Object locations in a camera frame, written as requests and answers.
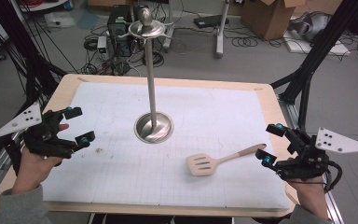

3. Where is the flat black device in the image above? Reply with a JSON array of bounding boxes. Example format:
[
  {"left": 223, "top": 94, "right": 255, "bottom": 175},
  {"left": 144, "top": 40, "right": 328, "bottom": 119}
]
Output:
[{"left": 193, "top": 14, "right": 230, "bottom": 29}]

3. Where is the person's left hand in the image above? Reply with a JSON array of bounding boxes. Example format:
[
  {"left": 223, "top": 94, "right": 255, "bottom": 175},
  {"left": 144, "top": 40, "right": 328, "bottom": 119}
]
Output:
[{"left": 11, "top": 122, "right": 71, "bottom": 196}]

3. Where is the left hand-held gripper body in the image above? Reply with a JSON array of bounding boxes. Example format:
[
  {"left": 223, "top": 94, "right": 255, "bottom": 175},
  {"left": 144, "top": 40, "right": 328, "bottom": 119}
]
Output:
[{"left": 0, "top": 102, "right": 77, "bottom": 160}]

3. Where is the black metal frame strut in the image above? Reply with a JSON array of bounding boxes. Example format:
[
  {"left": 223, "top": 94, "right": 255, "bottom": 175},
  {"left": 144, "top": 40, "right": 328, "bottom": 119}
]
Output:
[
  {"left": 269, "top": 0, "right": 358, "bottom": 132},
  {"left": 0, "top": 0, "right": 69, "bottom": 175}
]

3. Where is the beige slotted spatula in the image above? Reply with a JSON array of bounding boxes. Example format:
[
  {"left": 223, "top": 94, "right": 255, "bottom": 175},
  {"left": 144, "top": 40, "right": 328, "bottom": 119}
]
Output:
[{"left": 186, "top": 143, "right": 268, "bottom": 177}]

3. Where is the white grid mat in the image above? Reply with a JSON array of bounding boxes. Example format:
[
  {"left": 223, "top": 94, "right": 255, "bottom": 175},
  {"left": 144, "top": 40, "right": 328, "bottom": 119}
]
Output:
[{"left": 41, "top": 81, "right": 292, "bottom": 210}]

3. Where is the small white power box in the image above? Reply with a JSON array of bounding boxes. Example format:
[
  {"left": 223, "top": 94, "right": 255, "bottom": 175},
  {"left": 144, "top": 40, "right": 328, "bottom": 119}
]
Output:
[{"left": 96, "top": 35, "right": 108, "bottom": 54}]

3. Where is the silver metal utensil stand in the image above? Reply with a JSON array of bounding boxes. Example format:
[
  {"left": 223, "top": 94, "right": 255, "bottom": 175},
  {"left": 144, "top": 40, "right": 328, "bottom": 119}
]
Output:
[{"left": 117, "top": 7, "right": 175, "bottom": 145}]

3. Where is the person's right hand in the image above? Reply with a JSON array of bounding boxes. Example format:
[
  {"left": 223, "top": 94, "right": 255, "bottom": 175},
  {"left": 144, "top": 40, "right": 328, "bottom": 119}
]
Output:
[{"left": 287, "top": 157, "right": 330, "bottom": 220}]

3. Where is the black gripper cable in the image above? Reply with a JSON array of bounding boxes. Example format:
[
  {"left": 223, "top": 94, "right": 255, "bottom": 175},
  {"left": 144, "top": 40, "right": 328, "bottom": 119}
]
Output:
[{"left": 322, "top": 160, "right": 344, "bottom": 192}]

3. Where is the grey white headset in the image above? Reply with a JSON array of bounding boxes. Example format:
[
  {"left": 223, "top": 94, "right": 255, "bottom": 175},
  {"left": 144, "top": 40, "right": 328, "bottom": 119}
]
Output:
[{"left": 287, "top": 11, "right": 333, "bottom": 43}]

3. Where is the black computer tower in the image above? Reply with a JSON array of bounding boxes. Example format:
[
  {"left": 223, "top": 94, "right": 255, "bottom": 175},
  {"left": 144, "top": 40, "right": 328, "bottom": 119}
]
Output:
[{"left": 106, "top": 4, "right": 135, "bottom": 58}]

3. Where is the brown cardboard box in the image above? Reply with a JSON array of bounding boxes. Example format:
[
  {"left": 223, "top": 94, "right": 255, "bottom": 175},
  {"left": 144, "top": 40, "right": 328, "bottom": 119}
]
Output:
[{"left": 241, "top": 0, "right": 308, "bottom": 41}]

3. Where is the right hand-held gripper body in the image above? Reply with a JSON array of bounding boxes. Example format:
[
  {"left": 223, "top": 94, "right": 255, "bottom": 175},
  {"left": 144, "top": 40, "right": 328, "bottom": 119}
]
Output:
[{"left": 274, "top": 125, "right": 358, "bottom": 183}]

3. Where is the white flat board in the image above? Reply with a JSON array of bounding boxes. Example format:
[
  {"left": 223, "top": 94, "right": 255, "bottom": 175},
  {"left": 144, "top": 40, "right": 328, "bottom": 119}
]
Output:
[{"left": 282, "top": 30, "right": 352, "bottom": 57}]

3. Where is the white metal stand leg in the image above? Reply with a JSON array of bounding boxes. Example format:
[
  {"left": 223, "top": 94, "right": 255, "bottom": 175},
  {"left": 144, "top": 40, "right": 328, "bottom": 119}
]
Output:
[
  {"left": 162, "top": 0, "right": 175, "bottom": 52},
  {"left": 214, "top": 0, "right": 231, "bottom": 60}
]

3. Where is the light wooden table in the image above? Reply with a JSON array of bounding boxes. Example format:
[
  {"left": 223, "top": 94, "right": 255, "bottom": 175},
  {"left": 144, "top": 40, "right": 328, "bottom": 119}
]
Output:
[{"left": 0, "top": 73, "right": 322, "bottom": 218}]

